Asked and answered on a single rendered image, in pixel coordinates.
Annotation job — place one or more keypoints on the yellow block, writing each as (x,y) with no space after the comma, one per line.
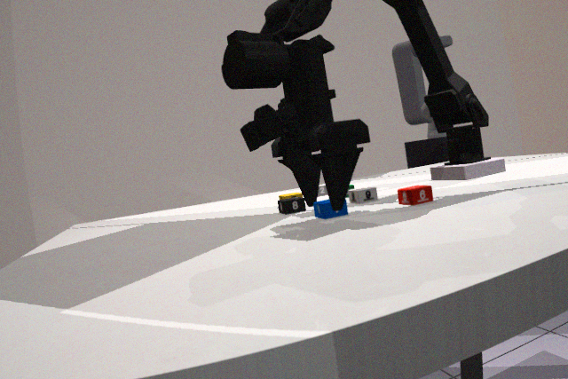
(290,195)

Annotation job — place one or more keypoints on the green digit block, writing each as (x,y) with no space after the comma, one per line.
(349,188)

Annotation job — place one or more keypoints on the blue block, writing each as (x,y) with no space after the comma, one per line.
(324,210)

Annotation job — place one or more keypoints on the red block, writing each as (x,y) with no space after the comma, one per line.
(414,195)

